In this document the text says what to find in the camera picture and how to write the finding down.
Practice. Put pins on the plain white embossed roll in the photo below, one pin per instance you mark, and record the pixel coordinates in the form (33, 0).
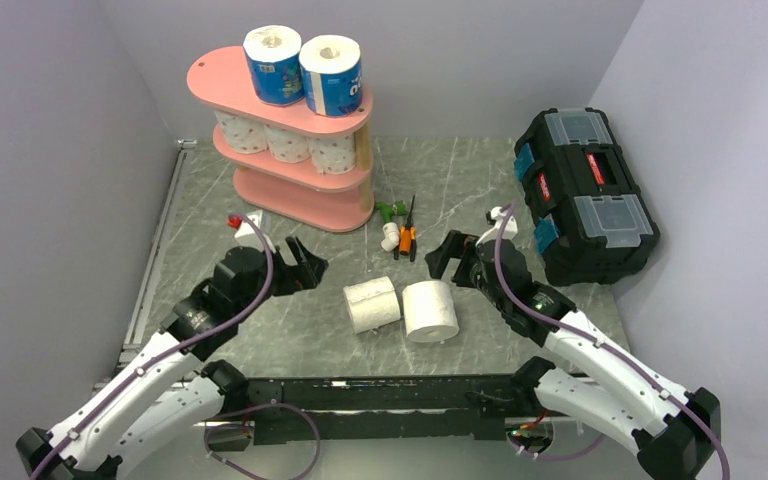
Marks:
(429, 313)

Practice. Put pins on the green pipe fitting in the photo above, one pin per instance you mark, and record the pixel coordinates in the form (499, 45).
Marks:
(388, 211)

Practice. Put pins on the white pipe elbow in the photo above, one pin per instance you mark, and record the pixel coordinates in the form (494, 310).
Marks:
(391, 236)

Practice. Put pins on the plain white paper roll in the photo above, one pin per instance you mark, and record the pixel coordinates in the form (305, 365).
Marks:
(372, 304)

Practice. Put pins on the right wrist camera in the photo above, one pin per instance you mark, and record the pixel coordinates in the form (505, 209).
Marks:
(501, 222)

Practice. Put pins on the blue paper roll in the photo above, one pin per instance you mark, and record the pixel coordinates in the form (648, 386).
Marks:
(332, 75)

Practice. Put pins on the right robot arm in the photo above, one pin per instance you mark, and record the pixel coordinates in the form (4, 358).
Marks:
(671, 430)

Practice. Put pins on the orange black pliers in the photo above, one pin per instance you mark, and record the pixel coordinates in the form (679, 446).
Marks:
(407, 245)

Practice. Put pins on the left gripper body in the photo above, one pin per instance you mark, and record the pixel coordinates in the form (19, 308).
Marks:
(286, 279)

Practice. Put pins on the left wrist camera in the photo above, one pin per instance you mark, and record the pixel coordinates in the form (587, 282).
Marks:
(245, 226)

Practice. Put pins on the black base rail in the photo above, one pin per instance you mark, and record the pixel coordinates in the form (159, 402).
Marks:
(281, 410)

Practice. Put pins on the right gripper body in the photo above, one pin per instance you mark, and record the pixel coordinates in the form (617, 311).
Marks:
(469, 272)

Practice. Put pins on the black tool box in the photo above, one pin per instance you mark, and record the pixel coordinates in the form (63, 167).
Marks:
(591, 224)

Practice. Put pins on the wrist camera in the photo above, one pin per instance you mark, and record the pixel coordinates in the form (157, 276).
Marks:
(501, 222)
(245, 226)

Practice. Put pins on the floral paper roll large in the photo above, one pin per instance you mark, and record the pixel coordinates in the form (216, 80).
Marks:
(242, 134)

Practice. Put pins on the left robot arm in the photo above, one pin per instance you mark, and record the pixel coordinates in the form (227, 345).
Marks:
(172, 383)

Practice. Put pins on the pink three-tier shelf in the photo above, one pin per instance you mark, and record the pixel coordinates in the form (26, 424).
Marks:
(313, 169)

